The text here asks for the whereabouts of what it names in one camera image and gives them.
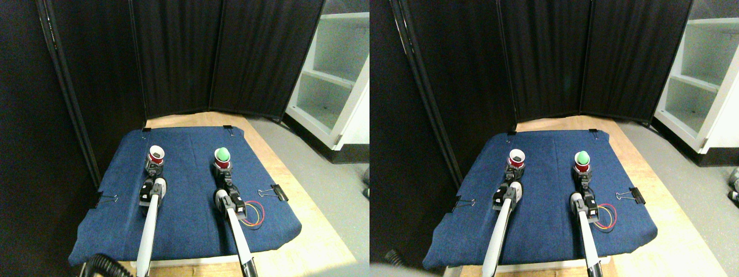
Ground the black curtain stand pole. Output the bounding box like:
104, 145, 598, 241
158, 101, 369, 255
391, 0, 464, 188
38, 0, 102, 188

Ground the dark blue cloth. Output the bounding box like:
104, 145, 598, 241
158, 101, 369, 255
68, 126, 303, 267
423, 130, 658, 270

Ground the orange wire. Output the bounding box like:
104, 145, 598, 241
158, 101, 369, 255
241, 200, 265, 229
595, 203, 617, 233

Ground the white shelf unit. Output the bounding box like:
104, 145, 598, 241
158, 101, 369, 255
285, 13, 370, 152
654, 17, 739, 155

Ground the black ribbed hose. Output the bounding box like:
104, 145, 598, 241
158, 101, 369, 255
78, 253, 136, 277
384, 248, 408, 267

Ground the red cup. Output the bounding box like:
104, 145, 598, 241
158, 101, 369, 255
148, 145, 166, 169
214, 147, 233, 171
509, 148, 527, 173
574, 150, 592, 174

